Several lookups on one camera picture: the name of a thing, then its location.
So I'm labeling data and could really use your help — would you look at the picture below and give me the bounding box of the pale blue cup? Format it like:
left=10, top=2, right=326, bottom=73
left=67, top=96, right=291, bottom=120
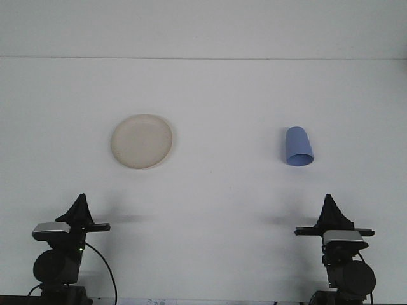
left=284, top=126, right=315, bottom=167

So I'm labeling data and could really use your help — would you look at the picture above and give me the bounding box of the pale round plate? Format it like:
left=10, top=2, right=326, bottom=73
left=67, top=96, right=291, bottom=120
left=110, top=113, right=174, bottom=170

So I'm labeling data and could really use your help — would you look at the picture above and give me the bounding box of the white printed paper sheet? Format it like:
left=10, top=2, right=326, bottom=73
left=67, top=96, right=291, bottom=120
left=118, top=297, right=181, bottom=305

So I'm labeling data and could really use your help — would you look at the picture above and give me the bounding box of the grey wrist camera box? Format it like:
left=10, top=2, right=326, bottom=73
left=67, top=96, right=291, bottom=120
left=31, top=222, right=71, bottom=241
left=322, top=230, right=369, bottom=249

